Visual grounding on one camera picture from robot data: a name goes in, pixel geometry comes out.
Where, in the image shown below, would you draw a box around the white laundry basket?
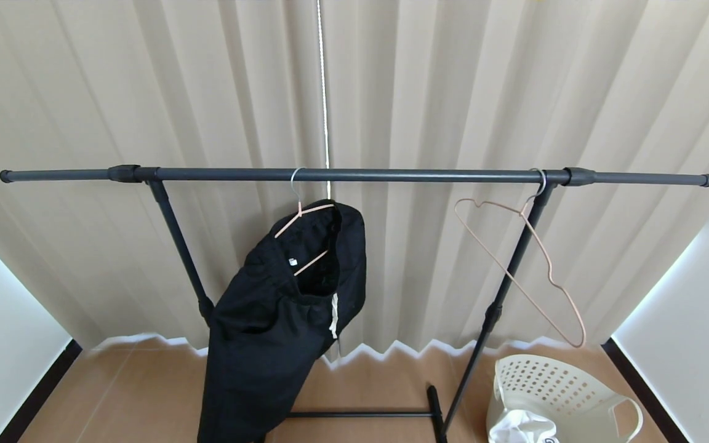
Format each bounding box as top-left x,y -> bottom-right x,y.
487,354 -> 644,443

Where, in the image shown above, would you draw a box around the beige curtain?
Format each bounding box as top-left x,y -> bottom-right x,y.
0,0 -> 709,370

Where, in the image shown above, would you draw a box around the pink clothes hanger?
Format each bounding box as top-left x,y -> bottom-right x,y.
454,169 -> 587,349
273,167 -> 337,277

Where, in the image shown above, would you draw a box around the white printed garment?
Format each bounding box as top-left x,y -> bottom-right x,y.
489,408 -> 561,443

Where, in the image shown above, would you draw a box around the black clothes rack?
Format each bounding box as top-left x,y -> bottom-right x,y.
0,165 -> 709,443

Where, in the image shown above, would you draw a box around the black shorts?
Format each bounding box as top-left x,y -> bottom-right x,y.
198,199 -> 367,443

